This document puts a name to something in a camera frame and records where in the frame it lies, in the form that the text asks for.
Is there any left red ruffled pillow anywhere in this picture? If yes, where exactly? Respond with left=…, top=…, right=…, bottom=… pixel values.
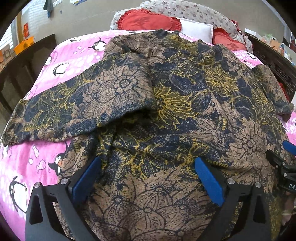
left=117, top=9, right=182, bottom=31

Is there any white square pillow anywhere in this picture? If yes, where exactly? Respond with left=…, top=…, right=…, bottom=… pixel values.
left=179, top=18, right=213, bottom=44

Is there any brown floral patterned garment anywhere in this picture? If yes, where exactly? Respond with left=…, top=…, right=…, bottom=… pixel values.
left=1, top=29, right=296, bottom=241

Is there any right red ruffled pillow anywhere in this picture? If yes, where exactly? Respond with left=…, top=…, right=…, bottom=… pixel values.
left=212, top=28, right=247, bottom=51

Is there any red wall decoration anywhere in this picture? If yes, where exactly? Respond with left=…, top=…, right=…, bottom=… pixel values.
left=23, top=23, right=30, bottom=39

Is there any pink penguin bed blanket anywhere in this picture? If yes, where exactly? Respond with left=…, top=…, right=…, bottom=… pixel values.
left=0, top=29, right=296, bottom=241

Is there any dark wooden side table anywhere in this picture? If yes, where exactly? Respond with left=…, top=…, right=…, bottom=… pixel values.
left=1, top=34, right=57, bottom=114

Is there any red ruffled pillow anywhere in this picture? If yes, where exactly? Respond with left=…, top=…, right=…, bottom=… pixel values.
left=117, top=9, right=182, bottom=31
left=212, top=28, right=247, bottom=51

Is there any floral padded headboard cover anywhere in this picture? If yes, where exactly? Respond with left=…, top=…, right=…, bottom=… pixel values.
left=109, top=0, right=254, bottom=53

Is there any orange box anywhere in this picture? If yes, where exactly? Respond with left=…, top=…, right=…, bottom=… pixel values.
left=14, top=36, right=35, bottom=55

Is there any dark carved wooden cabinet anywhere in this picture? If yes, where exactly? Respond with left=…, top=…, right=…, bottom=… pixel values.
left=246, top=33, right=296, bottom=101

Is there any dark hanging cloth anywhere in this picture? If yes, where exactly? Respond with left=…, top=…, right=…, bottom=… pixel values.
left=43, top=0, right=54, bottom=18

